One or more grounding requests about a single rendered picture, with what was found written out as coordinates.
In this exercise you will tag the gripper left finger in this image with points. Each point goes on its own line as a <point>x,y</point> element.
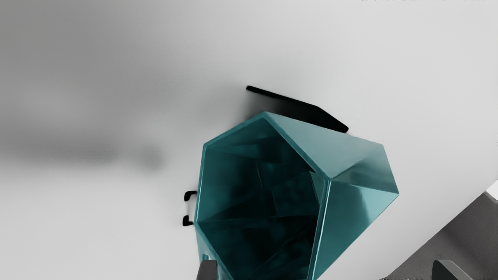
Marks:
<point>207,271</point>

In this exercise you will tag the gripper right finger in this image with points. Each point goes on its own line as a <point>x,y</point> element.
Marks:
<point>447,272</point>

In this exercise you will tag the teal faceted mug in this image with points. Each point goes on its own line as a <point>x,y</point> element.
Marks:
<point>350,167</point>

